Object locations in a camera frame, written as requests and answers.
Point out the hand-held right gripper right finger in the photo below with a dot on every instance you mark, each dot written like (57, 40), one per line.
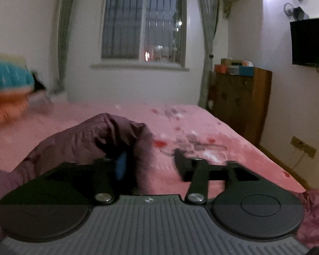
(182, 167)

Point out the orange box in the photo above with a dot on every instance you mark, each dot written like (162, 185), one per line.
(220, 68)

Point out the pink floral bed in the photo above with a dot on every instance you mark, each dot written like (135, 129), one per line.
(228, 154)

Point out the brown cardboard box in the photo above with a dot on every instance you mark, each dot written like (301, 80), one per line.
(226, 61)

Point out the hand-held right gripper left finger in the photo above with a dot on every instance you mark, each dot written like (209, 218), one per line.
(121, 166)

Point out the teal box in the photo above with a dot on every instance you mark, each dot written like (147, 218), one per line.
(246, 71)

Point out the tissue pack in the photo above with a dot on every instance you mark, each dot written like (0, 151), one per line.
(247, 63)

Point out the brown wall socket plate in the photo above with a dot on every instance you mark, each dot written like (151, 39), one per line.
(303, 146)

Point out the purple down jacket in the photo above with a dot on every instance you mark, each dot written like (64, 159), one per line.
(77, 138)

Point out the black wall shelf box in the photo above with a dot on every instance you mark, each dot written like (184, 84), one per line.
(299, 12)

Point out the barred window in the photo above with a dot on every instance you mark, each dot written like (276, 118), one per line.
(143, 25)

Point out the wooden cabinet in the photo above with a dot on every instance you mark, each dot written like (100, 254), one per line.
(239, 103)

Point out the black cloth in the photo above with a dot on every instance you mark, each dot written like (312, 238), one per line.
(38, 82)

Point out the teal dotted pillow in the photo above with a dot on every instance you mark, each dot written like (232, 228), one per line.
(9, 74)

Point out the maroon down jacket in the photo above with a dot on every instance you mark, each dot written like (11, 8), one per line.
(315, 212)

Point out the black wall television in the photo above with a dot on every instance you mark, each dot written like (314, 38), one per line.
(311, 41)

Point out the folded pale bedding stack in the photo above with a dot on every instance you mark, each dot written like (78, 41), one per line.
(41, 102)

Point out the grey patterned curtain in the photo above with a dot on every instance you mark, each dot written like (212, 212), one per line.
(65, 37)
(208, 39)

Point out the grey box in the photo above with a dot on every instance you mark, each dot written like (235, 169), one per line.
(233, 70)

